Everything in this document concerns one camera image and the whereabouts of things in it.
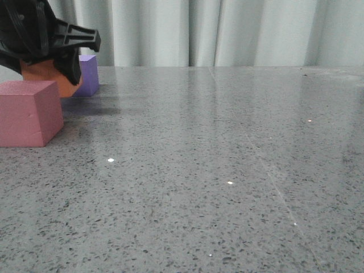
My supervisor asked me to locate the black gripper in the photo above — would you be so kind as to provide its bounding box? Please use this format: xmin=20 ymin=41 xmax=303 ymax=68
xmin=1 ymin=1 xmax=101 ymax=85

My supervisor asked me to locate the orange foam arch block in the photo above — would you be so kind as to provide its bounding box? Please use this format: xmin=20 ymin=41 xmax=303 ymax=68
xmin=20 ymin=60 xmax=83 ymax=98

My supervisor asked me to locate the purple foam cube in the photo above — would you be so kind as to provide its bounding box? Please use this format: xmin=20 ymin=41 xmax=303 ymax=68
xmin=73 ymin=55 xmax=99 ymax=97

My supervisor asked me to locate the pink foam cube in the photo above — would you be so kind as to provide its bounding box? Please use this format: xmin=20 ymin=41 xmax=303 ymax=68
xmin=1 ymin=81 xmax=64 ymax=147

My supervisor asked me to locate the pale green curtain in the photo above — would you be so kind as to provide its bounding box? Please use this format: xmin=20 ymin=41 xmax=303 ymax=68
xmin=50 ymin=1 xmax=363 ymax=67

